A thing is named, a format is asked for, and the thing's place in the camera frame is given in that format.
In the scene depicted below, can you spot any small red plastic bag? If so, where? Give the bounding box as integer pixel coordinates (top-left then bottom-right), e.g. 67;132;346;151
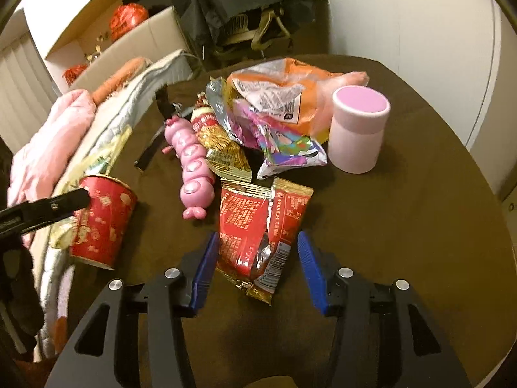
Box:
62;64;89;86

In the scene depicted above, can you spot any office chair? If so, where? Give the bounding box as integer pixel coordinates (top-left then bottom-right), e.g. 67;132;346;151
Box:
214;4;293;59

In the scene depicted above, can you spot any beige curtain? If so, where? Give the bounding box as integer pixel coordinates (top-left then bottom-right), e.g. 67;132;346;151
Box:
0;32;57;152

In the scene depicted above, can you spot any pink blanket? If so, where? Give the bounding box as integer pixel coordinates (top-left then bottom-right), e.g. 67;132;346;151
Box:
7;88;98;247

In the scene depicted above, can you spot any orange pillow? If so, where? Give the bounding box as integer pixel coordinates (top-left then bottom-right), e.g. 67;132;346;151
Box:
92;57;152;103

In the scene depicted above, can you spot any gold red snack packet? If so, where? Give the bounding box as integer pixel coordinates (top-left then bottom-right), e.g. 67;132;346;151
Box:
190;93;254;182

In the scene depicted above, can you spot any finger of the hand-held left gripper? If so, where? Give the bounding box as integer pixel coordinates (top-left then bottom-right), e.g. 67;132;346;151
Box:
0;188;90;237

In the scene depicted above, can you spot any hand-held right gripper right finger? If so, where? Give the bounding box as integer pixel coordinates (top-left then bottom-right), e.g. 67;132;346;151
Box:
297;230;473;388

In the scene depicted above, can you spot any red foil snack packet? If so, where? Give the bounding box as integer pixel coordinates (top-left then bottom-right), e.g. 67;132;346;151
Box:
214;177;315;307

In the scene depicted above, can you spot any beige bed headboard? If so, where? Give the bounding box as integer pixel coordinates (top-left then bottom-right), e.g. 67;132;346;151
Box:
44;6;190;93

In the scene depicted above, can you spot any orange snack bag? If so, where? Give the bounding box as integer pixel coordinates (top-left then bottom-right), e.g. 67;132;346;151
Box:
226;57;370;142

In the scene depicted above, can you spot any red paper cup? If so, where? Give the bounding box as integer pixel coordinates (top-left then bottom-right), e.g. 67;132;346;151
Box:
69;175;139;271

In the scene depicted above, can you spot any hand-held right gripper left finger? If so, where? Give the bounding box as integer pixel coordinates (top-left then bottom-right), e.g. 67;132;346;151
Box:
44;231;221;388

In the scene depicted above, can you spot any pink cylinder container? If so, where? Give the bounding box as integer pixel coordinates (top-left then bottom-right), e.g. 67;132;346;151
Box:
327;86;392;174

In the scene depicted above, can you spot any bed mattress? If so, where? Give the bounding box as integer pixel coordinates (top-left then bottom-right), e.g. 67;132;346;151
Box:
30;48;195;362

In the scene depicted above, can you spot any silver foil wrapper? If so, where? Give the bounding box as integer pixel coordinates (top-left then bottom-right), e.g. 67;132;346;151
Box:
205;77;259;146

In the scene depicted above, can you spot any pink caterpillar toy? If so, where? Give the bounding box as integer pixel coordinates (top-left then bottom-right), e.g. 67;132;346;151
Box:
162;115;216;222

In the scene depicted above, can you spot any yellow printed plastic bag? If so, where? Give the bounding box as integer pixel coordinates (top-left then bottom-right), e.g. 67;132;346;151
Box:
48;123;134;249

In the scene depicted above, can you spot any large red plastic bag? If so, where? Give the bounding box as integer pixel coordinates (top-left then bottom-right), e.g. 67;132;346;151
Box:
109;3;150;41

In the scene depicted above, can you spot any colourful pink foil packet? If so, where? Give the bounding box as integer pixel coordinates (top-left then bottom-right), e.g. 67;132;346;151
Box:
234;101;328;180

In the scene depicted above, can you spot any black strap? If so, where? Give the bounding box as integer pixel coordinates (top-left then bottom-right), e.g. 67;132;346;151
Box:
134;85;198;172

